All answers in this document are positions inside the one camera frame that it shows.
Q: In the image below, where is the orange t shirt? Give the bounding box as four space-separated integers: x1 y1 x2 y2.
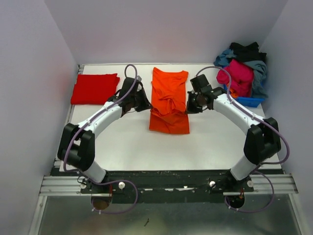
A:
149 67 190 135

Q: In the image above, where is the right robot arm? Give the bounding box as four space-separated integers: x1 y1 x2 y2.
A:
186 74 281 192

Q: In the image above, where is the magenta t shirt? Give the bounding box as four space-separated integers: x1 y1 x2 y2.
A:
224 59 254 98

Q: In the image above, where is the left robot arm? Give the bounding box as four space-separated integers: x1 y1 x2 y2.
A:
57 76 152 193

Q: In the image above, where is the folded red t shirt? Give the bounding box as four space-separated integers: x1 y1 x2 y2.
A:
70 73 120 105

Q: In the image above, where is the aluminium frame profile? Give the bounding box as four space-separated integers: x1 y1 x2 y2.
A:
39 64 85 196

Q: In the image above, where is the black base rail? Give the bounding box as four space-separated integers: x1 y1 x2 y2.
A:
50 167 277 204

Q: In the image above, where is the blue plastic bin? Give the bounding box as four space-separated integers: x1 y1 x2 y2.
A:
234 96 265 108

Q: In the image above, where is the black t shirt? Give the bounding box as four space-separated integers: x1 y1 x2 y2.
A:
229 42 267 63

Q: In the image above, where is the grey blue t shirt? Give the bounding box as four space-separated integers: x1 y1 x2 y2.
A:
213 49 268 98

